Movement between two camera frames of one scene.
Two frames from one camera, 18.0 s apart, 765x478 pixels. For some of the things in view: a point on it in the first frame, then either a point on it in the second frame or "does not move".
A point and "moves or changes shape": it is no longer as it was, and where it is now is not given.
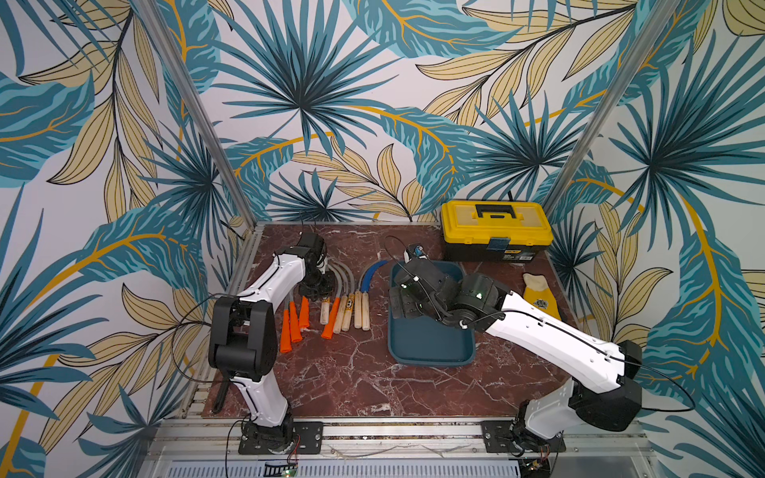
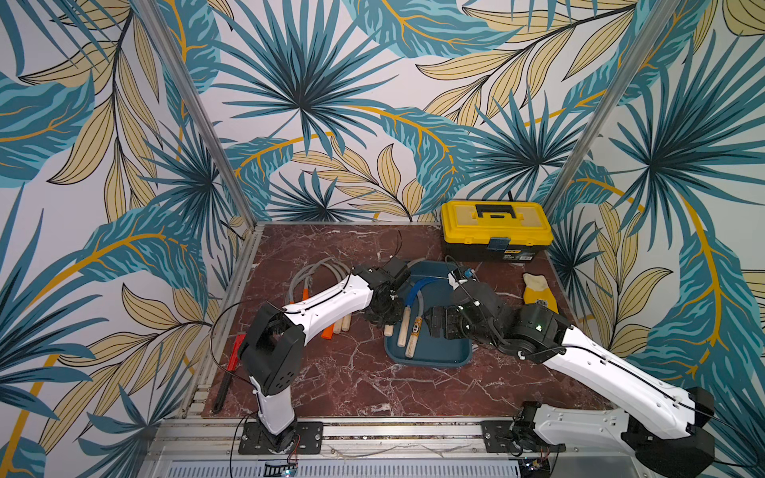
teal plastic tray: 427,341 does not move
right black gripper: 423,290 -> 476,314
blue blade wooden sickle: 366,310 moves or changes shape
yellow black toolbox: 494,231 does not move
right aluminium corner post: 615,97 does not move
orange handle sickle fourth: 329,328 does not move
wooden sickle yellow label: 325,311 moves or changes shape
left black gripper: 328,289 -> 399,306
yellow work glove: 537,292 does not move
